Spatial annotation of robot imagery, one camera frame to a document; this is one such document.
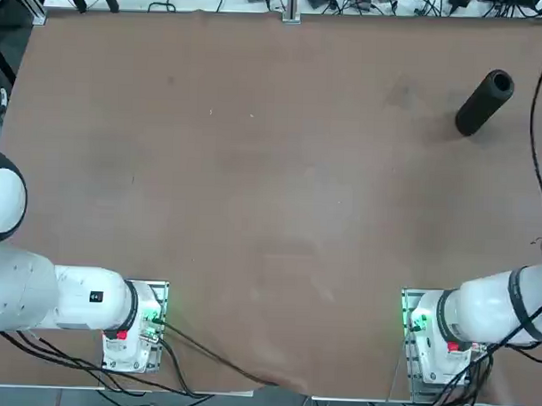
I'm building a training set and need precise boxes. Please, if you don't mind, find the black cylindrical vase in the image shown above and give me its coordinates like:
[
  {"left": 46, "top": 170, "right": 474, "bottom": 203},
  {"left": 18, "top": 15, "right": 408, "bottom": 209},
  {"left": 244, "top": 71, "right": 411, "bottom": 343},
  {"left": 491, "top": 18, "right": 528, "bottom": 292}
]
[{"left": 454, "top": 68, "right": 516, "bottom": 139}]

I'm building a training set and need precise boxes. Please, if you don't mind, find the black cable across table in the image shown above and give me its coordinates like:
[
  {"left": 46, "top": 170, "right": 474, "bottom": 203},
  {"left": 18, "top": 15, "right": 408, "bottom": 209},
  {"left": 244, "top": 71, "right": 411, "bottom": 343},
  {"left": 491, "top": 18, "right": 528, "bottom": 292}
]
[{"left": 155, "top": 319, "right": 284, "bottom": 387}]

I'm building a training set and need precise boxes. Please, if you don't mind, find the black base cable bundle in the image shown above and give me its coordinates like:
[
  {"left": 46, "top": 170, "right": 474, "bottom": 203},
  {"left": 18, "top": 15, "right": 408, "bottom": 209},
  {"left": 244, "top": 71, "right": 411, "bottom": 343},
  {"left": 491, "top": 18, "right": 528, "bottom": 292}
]
[{"left": 0, "top": 329, "right": 216, "bottom": 401}]

